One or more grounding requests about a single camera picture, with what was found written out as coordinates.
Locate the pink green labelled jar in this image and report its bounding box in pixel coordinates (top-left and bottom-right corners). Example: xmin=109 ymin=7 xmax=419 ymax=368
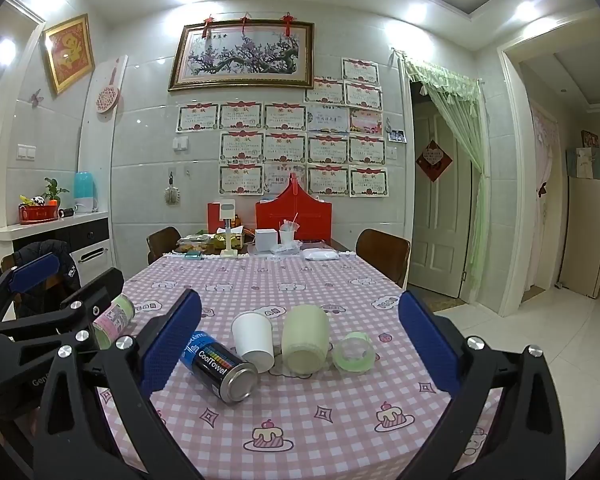
xmin=93 ymin=294 xmax=135 ymax=350

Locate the black blue CoolTowel can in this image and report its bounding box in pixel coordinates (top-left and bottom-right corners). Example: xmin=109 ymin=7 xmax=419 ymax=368
xmin=180 ymin=330 xmax=259 ymax=404

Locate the small green plastic cup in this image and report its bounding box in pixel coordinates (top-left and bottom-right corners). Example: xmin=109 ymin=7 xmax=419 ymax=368
xmin=332 ymin=332 xmax=376 ymax=374

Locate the white paper cup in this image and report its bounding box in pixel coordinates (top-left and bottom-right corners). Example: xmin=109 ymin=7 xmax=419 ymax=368
xmin=232 ymin=311 xmax=275 ymax=374

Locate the pale green frosted cup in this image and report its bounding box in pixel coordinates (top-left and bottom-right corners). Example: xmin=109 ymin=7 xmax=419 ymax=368
xmin=282 ymin=304 xmax=329 ymax=375

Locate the plastic cup with straw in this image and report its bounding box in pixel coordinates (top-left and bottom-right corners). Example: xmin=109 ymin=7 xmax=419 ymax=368
xmin=278 ymin=214 xmax=299 ymax=249

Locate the black jacket on chair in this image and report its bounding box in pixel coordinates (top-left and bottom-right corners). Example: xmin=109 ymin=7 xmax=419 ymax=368
xmin=12 ymin=240 xmax=81 ymax=318

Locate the white black cabinet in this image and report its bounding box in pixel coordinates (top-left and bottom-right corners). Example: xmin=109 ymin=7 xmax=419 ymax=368
xmin=0 ymin=212 xmax=112 ymax=285

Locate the red fruit tray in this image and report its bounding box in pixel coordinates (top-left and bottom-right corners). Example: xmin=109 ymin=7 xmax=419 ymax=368
xmin=18 ymin=195 xmax=59 ymax=224

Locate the left brown chair back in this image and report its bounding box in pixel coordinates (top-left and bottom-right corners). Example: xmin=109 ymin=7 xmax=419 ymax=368
xmin=146 ymin=226 xmax=181 ymax=264

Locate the brown chair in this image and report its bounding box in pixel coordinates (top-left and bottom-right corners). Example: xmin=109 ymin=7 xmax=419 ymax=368
xmin=146 ymin=226 xmax=181 ymax=264
xmin=355 ymin=229 xmax=411 ymax=287

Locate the potted green plant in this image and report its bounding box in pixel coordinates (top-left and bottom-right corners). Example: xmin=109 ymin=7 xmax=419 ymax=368
xmin=43 ymin=177 xmax=69 ymax=206

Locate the teal white humidifier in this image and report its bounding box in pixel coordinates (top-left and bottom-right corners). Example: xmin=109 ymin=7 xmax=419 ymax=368
xmin=73 ymin=171 xmax=98 ymax=214

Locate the right brown chair back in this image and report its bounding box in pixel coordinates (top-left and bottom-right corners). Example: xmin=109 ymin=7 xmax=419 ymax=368
xmin=355 ymin=229 xmax=411 ymax=287

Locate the white door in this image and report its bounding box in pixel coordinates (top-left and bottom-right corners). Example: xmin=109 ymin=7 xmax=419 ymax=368
xmin=408 ymin=102 xmax=471 ymax=298

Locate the pink checkered tablecloth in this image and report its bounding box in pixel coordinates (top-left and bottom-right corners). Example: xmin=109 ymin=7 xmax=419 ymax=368
xmin=123 ymin=255 xmax=451 ymax=479

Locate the small red box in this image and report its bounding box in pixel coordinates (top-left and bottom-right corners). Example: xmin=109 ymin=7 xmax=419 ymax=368
xmin=207 ymin=202 xmax=224 ymax=234

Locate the white box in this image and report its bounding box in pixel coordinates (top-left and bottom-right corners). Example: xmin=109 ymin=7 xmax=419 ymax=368
xmin=254 ymin=229 xmax=278 ymax=254

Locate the white desk lamp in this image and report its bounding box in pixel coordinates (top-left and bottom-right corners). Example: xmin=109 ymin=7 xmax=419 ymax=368
xmin=219 ymin=200 xmax=238 ymax=258

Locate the white plastic bag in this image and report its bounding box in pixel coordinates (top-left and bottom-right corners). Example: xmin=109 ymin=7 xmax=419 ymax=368
xmin=301 ymin=247 xmax=339 ymax=261

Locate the red diamond door sign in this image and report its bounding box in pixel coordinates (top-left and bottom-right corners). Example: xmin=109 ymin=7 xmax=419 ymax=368
xmin=416 ymin=140 xmax=453 ymax=182

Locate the red gift bag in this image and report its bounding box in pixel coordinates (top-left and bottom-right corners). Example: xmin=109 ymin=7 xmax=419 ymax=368
xmin=254 ymin=174 xmax=332 ymax=242

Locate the pink hanging fan ornament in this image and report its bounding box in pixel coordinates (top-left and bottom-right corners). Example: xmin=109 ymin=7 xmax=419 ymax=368
xmin=95 ymin=60 xmax=119 ymax=114

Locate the gold framed red picture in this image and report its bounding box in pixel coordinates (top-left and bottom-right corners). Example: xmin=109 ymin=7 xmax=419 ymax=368
xmin=41 ymin=13 xmax=95 ymax=96

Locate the green lace door curtain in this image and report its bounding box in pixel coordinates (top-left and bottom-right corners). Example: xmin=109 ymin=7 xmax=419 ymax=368
xmin=393 ymin=49 xmax=489 ymax=302

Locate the plum blossom framed painting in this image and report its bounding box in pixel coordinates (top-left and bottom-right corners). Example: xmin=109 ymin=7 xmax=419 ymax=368
xmin=169 ymin=14 xmax=314 ymax=91

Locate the wall light switch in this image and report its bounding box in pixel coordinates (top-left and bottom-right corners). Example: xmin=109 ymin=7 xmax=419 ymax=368
xmin=17 ymin=144 xmax=36 ymax=162

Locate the hanging brush on wall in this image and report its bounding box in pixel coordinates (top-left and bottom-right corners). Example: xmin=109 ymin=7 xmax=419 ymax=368
xmin=164 ymin=171 xmax=180 ymax=205

